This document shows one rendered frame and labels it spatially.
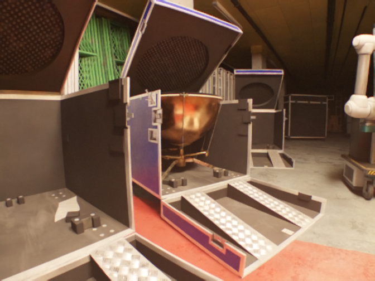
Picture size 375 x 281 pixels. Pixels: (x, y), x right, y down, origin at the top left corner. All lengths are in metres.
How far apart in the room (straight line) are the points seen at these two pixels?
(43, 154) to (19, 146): 0.19
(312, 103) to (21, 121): 8.06
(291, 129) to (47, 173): 7.38
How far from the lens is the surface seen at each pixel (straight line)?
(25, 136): 1.85
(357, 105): 2.28
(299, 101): 8.10
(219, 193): 1.94
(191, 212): 1.60
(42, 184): 1.93
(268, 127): 5.12
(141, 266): 1.00
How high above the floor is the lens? 0.76
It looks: 6 degrees down
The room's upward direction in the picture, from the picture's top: straight up
